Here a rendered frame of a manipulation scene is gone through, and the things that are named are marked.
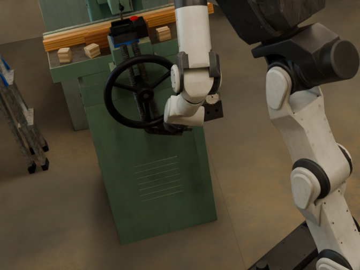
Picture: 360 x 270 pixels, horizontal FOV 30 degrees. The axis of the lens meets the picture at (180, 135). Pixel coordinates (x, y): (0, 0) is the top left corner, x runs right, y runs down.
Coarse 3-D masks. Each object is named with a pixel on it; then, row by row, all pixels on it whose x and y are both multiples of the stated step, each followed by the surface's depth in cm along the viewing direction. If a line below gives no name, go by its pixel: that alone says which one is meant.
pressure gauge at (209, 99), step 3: (216, 93) 252; (219, 93) 252; (207, 96) 252; (210, 96) 252; (213, 96) 253; (216, 96) 253; (219, 96) 253; (207, 99) 253; (210, 99) 253; (213, 99) 253; (216, 99) 254; (207, 102) 253; (210, 102) 254; (213, 102) 254
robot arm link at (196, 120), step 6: (198, 114) 205; (204, 114) 206; (174, 120) 205; (180, 120) 205; (186, 120) 205; (192, 120) 205; (198, 120) 205; (174, 126) 214; (180, 126) 213; (186, 126) 213
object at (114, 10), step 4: (108, 0) 247; (112, 0) 243; (116, 0) 243; (120, 0) 243; (124, 0) 244; (128, 0) 244; (112, 4) 243; (116, 4) 244; (124, 4) 244; (128, 4) 245; (112, 8) 244; (116, 8) 244; (124, 8) 245; (128, 8) 245; (112, 12) 245; (116, 12) 245; (120, 12) 246
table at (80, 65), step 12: (168, 24) 256; (156, 36) 248; (72, 48) 250; (108, 48) 246; (156, 48) 244; (168, 48) 245; (72, 60) 242; (84, 60) 240; (96, 60) 241; (108, 60) 242; (60, 72) 240; (72, 72) 241; (84, 72) 242; (96, 72) 243
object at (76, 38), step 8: (208, 8) 257; (152, 16) 254; (160, 16) 254; (168, 16) 255; (152, 24) 255; (160, 24) 256; (80, 32) 252; (48, 40) 250; (56, 40) 250; (64, 40) 250; (72, 40) 251; (80, 40) 252; (48, 48) 251; (56, 48) 251
